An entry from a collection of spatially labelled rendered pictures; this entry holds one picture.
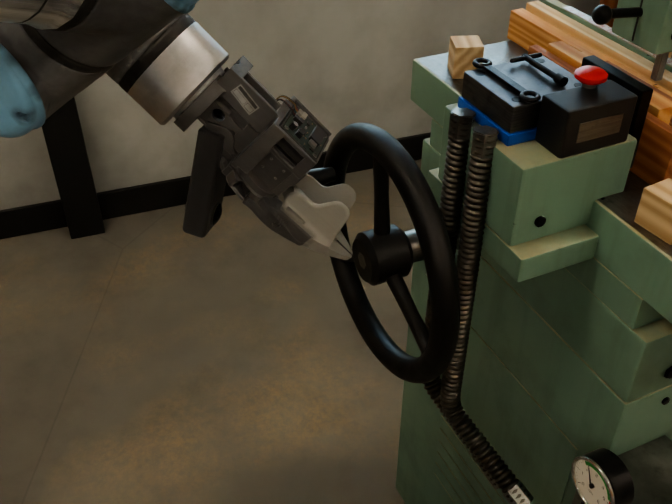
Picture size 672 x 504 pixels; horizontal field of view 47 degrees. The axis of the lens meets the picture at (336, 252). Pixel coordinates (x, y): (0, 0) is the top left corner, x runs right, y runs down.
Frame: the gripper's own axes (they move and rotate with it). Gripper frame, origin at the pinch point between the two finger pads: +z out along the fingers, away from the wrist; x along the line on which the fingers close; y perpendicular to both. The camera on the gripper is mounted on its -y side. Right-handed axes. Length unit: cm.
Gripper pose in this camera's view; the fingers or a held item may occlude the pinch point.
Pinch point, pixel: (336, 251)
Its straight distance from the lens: 77.4
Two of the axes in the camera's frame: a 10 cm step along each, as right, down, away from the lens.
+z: 7.0, 6.7, 2.5
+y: 6.9, -5.3, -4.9
